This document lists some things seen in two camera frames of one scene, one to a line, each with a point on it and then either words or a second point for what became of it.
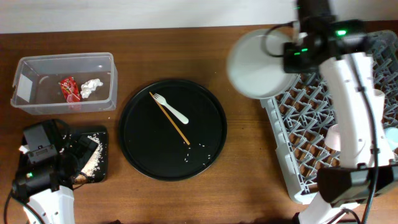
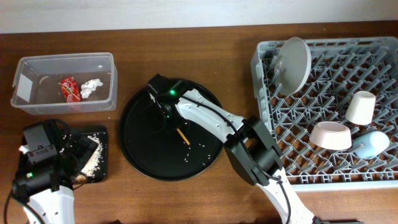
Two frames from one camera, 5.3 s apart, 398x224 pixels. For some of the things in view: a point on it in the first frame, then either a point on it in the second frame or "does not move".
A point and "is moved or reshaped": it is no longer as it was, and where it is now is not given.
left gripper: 82,148 does not move
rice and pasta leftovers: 93,164 does not move
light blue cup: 392,134 is moved or reshaped
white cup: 379,97 is moved or reshaped
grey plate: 255,63 is moved or reshaped
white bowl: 333,139 is moved or reshaped
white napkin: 87,87 does not move
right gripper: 291,65 -> 169,126
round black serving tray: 153,144 does not move
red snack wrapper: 69,89 does not move
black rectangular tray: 96,168 does not move
